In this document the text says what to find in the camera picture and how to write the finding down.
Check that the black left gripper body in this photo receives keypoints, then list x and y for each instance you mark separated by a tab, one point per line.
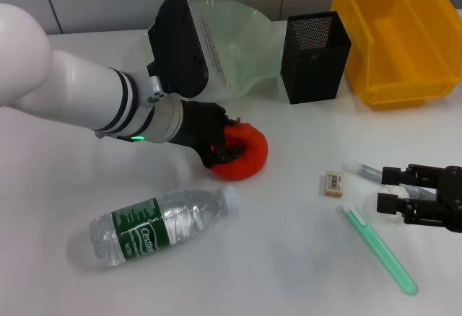
198	125

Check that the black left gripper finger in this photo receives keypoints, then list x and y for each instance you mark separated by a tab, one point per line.
226	120
225	151

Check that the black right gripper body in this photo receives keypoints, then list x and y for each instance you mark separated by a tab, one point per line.
453	197

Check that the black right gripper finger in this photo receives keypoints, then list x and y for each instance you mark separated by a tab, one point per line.
393	176
389	203

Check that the white paper ball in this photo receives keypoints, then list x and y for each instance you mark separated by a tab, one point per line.
395	189

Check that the orange fruit with knob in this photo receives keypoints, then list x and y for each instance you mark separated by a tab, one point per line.
254	157

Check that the clear green-label water bottle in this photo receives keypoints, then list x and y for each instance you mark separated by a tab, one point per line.
144	227

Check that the grey marker pen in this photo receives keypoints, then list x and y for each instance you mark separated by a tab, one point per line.
366	172

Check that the green pen with white cap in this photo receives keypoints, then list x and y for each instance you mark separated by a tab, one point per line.
382	254

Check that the beige eraser with barcode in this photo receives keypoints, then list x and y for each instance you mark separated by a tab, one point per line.
333	184

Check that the pale green wavy fruit bowl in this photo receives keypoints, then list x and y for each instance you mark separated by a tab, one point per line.
249	45

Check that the black mesh pen holder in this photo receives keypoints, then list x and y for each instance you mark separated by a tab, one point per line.
310	74

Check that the yellow plastic storage bin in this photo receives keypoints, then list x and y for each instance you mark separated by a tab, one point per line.
408	52

